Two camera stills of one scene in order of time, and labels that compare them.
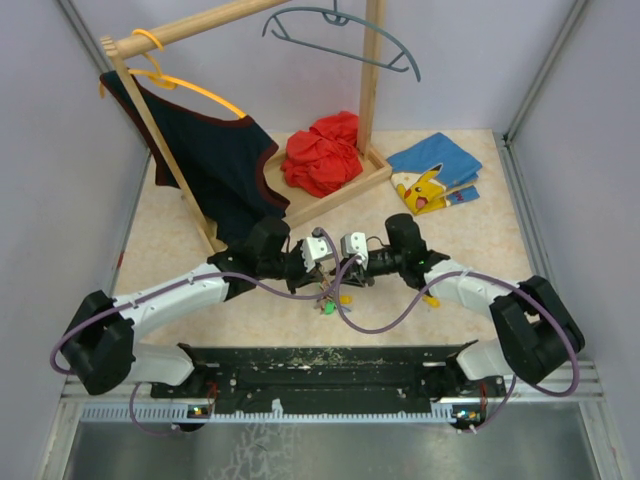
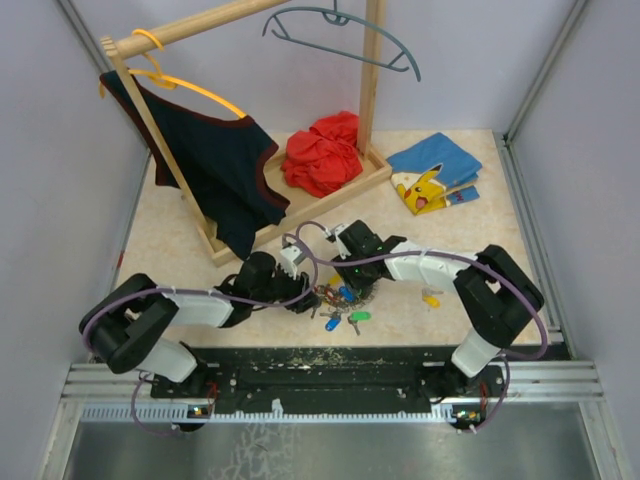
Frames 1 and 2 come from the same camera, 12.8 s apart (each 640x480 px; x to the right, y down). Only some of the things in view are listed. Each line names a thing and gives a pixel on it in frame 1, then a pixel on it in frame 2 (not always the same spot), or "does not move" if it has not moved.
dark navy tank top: [218, 160] does not move
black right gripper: [356, 275] does not move
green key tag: [330, 307] -> [360, 316]
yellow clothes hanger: [170, 83] does not move
